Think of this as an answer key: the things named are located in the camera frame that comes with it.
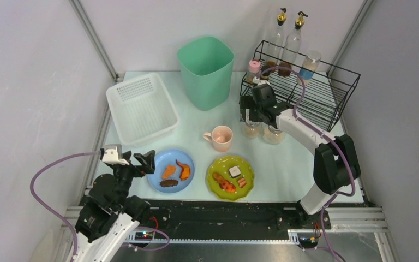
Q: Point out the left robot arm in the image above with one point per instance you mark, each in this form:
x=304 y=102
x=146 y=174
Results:
x=109 y=213

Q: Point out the glass jar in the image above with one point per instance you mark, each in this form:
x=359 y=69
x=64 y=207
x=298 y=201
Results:
x=251 y=129
x=273 y=135

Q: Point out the orange grilled fish toy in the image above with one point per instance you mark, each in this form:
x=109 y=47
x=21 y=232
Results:
x=223 y=183

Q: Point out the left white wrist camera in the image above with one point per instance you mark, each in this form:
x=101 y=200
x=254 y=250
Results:
x=111 y=154

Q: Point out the pink bacon strips toy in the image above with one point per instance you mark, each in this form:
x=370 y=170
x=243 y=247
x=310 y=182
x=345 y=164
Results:
x=242 y=182

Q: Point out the green plastic waste bin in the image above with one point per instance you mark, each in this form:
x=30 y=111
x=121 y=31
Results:
x=206 y=67

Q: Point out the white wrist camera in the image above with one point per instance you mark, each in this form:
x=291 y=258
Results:
x=111 y=154
x=259 y=82

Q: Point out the pink-lid spice shaker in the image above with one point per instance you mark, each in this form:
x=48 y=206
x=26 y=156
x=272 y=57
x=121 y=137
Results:
x=254 y=66

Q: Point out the dark brown sea cucumber toy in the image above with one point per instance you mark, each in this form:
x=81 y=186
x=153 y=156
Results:
x=169 y=183

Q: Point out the clear bottle blue label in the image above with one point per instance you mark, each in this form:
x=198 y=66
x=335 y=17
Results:
x=310 y=63

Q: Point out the blue round plate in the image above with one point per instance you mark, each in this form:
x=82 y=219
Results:
x=167 y=157

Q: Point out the aluminium frame post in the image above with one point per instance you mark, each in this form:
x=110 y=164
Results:
x=94 y=38
x=350 y=35

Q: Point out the small black-lid spice jar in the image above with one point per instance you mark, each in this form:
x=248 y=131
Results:
x=265 y=72

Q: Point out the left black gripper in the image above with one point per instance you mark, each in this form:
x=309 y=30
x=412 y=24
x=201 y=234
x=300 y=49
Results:
x=133 y=168

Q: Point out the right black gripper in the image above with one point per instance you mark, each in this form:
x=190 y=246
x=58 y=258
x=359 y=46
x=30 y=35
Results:
x=251 y=109

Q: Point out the left aluminium frame post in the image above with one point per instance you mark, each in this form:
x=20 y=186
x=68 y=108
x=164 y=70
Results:
x=94 y=38

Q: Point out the white plastic perforated basket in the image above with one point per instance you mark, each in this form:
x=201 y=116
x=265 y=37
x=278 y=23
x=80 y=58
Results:
x=142 y=110

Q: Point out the black white sushi cube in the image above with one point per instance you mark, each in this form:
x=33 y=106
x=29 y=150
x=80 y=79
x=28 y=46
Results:
x=234 y=171

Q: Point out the black wire two-tier rack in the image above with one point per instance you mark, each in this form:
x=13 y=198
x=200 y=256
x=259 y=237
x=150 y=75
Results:
x=327 y=93

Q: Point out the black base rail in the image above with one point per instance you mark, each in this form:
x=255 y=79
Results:
x=230 y=221

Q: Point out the glass oil bottle gold spout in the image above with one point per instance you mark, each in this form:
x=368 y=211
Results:
x=275 y=40

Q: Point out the orange chicken wing toy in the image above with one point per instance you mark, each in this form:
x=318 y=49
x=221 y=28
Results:
x=185 y=171

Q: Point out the orange fried food piece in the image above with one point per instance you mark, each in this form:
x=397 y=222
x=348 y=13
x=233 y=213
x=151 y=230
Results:
x=169 y=171

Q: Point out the green scalloped plate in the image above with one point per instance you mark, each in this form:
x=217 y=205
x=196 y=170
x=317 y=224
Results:
x=230 y=178

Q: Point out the right aluminium frame post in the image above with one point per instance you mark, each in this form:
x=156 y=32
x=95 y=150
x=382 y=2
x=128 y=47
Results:
x=350 y=35

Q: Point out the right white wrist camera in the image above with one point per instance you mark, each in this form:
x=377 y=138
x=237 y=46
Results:
x=259 y=82

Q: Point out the pink ceramic mug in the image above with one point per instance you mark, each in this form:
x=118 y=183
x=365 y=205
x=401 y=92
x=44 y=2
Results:
x=220 y=138

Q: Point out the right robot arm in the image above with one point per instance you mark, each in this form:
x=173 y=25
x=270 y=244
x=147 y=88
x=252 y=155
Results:
x=335 y=166

